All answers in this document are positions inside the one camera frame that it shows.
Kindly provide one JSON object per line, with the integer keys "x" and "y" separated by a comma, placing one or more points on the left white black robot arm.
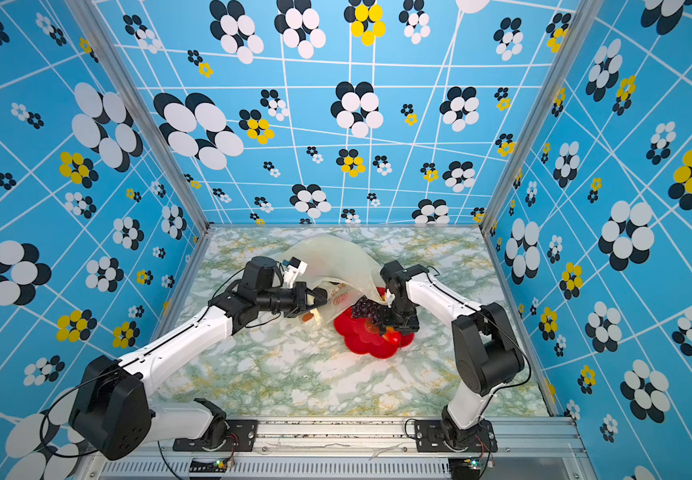
{"x": 112, "y": 410}

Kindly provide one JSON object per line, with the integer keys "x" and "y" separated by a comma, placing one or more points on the purple grape bunch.
{"x": 366, "y": 308}

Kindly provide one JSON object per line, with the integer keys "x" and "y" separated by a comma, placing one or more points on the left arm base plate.
{"x": 238, "y": 436}

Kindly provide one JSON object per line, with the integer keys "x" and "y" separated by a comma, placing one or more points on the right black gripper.
{"x": 410, "y": 325}

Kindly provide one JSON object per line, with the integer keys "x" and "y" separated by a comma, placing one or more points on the left aluminium corner post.
{"x": 89, "y": 21}

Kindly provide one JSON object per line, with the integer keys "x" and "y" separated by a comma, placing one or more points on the red yellow mango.
{"x": 393, "y": 338}

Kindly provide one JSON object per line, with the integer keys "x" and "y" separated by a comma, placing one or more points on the aluminium corner post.
{"x": 89, "y": 21}
{"x": 582, "y": 23}

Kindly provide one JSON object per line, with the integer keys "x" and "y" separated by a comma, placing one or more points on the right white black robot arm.
{"x": 487, "y": 354}

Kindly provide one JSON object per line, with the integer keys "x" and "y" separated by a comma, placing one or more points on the red flower-shaped plate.
{"x": 364, "y": 337}

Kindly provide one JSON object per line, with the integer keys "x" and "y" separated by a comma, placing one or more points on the aluminium front rail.
{"x": 363, "y": 448}

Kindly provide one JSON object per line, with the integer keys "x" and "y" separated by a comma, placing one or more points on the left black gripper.
{"x": 301, "y": 303}

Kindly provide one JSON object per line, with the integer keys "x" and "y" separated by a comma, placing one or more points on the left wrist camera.
{"x": 291, "y": 270}

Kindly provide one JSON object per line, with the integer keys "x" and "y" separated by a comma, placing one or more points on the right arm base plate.
{"x": 443, "y": 436}

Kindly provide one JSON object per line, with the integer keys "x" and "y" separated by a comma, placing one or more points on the right aluminium corner post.
{"x": 582, "y": 23}

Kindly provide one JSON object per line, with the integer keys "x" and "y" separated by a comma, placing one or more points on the translucent cream plastic bag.
{"x": 343, "y": 269}

